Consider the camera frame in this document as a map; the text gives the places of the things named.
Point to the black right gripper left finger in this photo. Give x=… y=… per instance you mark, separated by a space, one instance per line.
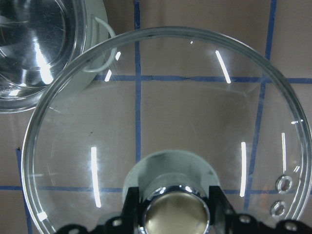
x=127 y=222

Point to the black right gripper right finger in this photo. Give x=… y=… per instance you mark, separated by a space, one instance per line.
x=226 y=220

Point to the glass pot lid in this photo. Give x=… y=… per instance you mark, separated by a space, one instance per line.
x=172 y=111

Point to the pale green cooking pot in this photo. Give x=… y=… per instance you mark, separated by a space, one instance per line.
x=38 y=38

